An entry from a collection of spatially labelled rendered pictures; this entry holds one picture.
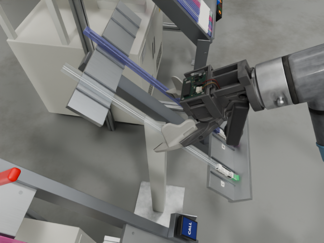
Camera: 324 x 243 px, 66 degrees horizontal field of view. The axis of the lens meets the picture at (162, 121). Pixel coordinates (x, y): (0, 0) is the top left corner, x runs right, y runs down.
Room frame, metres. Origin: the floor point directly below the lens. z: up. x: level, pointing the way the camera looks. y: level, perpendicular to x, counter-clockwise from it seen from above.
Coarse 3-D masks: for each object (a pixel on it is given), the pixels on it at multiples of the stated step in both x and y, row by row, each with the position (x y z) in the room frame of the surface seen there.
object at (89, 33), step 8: (88, 32) 0.43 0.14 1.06; (96, 40) 0.42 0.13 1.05; (104, 40) 0.43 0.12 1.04; (104, 48) 0.42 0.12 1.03; (112, 48) 0.43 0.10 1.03; (120, 56) 0.42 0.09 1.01; (128, 64) 0.41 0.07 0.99; (136, 64) 0.43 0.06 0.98; (136, 72) 0.41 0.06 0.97; (144, 72) 0.42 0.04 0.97; (152, 80) 0.41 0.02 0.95; (160, 88) 0.40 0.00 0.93; (168, 96) 0.40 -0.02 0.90; (216, 128) 0.38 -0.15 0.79
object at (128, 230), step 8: (128, 232) 0.11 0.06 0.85; (136, 232) 0.11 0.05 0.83; (144, 232) 0.11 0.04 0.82; (120, 240) 0.09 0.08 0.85; (128, 240) 0.09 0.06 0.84; (136, 240) 0.10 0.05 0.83; (144, 240) 0.10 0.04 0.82; (152, 240) 0.10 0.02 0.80; (160, 240) 0.10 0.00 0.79; (168, 240) 0.11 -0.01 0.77
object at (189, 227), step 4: (184, 220) 0.14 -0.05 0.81; (188, 220) 0.14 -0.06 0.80; (184, 224) 0.13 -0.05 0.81; (188, 224) 0.13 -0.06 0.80; (192, 224) 0.13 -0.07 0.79; (196, 224) 0.14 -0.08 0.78; (184, 228) 0.12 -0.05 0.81; (188, 228) 0.12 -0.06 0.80; (192, 228) 0.13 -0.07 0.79; (196, 228) 0.13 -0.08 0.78; (184, 232) 0.11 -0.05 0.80; (188, 232) 0.12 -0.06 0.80; (192, 232) 0.12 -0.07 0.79; (188, 236) 0.11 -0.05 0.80; (192, 236) 0.11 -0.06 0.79
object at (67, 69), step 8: (64, 64) 0.33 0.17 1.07; (64, 72) 0.32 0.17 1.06; (72, 72) 0.32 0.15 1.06; (80, 72) 0.33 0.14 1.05; (80, 80) 0.32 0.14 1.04; (88, 80) 0.32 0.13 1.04; (88, 88) 0.31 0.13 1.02; (96, 88) 0.31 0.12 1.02; (104, 88) 0.32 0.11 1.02; (104, 96) 0.31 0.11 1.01; (112, 96) 0.31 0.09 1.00; (120, 104) 0.31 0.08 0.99; (128, 104) 0.32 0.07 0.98; (128, 112) 0.30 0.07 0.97; (136, 112) 0.31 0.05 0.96; (144, 120) 0.30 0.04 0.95; (152, 120) 0.31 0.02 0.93; (152, 128) 0.30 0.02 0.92; (160, 128) 0.30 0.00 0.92; (192, 152) 0.28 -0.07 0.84; (200, 152) 0.29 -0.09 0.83; (208, 160) 0.28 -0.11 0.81; (216, 168) 0.27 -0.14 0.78
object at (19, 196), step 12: (0, 192) 0.13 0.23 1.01; (12, 192) 0.13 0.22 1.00; (24, 192) 0.13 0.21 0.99; (0, 204) 0.11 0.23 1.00; (12, 204) 0.11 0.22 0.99; (24, 204) 0.12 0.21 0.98; (0, 216) 0.10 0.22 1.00; (12, 216) 0.10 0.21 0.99; (0, 228) 0.08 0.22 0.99; (12, 228) 0.08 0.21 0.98
